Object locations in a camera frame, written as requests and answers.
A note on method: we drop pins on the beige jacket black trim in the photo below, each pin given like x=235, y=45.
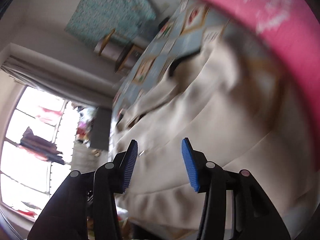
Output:
x=239, y=114

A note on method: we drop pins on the pink floral blanket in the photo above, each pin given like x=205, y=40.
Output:
x=291, y=30

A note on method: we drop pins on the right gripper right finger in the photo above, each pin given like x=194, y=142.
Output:
x=253, y=214

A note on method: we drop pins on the teal floral wall cloth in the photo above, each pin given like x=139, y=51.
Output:
x=93, y=19

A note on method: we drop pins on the patterned blue bed sheet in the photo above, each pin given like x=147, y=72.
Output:
x=192, y=25

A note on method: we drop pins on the grey curtain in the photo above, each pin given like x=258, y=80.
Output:
x=37, y=77

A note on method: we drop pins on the dark grey cabinet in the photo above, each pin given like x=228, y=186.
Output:
x=100, y=132

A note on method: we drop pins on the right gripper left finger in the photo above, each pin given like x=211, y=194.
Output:
x=65, y=215

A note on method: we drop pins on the wooden chair black seat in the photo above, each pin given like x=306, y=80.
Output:
x=120, y=50

